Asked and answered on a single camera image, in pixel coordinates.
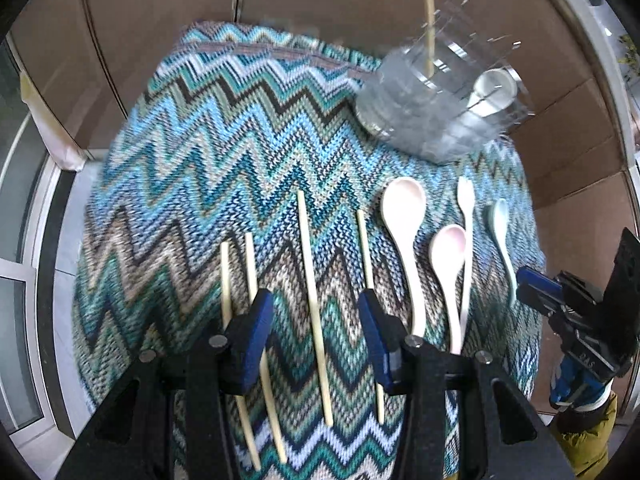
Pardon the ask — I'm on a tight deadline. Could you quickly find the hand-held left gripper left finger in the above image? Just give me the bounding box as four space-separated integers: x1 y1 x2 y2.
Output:
55 287 276 480

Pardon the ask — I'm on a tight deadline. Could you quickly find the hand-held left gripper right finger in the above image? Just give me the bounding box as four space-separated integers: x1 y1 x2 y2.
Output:
357 290 576 480

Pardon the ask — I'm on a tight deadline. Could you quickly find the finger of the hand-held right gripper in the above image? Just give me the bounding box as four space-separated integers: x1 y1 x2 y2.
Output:
516 266 569 314

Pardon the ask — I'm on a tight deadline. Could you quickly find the wooden chopstick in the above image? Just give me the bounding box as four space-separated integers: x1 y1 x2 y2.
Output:
356 209 386 424
244 233 288 464
220 241 262 472
296 189 334 427
423 0 436 77

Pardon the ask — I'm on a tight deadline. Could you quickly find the light blue plastic spoon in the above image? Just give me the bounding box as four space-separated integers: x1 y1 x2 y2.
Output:
488 198 519 307

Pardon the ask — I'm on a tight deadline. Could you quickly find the white plastic fork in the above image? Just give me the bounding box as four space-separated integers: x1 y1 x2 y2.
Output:
456 175 476 347

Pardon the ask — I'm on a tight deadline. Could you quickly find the pink plastic spoon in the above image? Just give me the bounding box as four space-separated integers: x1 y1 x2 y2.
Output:
429 225 469 356

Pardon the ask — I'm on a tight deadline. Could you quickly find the large white plastic spoon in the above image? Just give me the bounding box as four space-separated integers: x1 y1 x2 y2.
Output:
380 177 427 342

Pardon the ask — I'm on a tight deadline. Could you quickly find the clear wire utensil holder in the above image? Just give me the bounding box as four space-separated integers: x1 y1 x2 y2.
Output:
354 0 537 165

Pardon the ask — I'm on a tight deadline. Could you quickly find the person's right forearm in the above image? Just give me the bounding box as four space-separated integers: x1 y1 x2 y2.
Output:
554 392 622 478

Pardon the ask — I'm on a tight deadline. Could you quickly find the zigzag knit table cloth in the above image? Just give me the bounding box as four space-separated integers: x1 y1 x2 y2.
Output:
71 20 547 480

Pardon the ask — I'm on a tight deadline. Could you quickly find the small white plastic spoon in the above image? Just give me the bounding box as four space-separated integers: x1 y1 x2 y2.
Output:
466 67 517 112

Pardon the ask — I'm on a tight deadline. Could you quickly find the beige masking tape strip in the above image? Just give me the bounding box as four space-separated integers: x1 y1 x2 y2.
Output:
19 71 87 172

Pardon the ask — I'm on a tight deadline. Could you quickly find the white window frame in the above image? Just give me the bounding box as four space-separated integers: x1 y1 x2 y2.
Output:
0 35 108 461
530 0 640 171

